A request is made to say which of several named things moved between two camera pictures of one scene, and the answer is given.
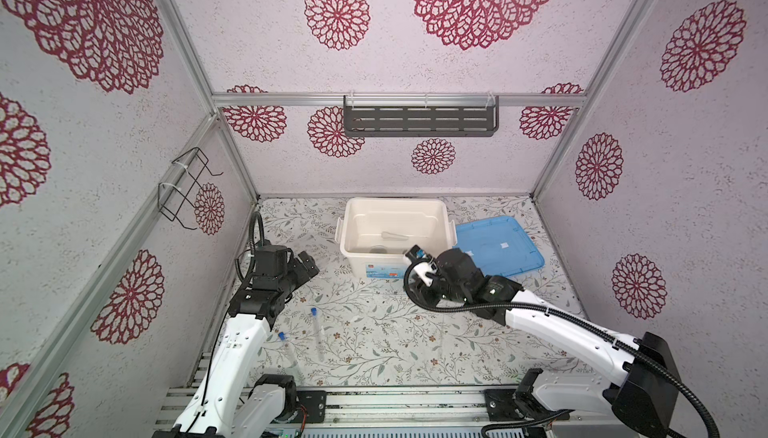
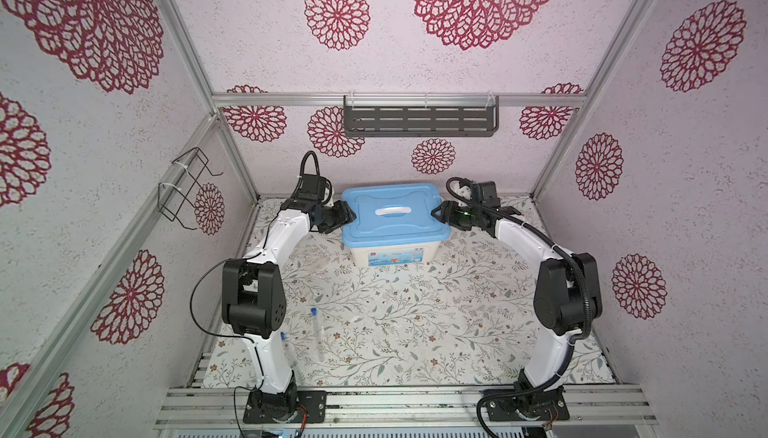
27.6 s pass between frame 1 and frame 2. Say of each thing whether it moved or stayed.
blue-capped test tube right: stayed
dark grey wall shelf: stayed
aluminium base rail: stayed
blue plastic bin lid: moved
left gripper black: moved
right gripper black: moved
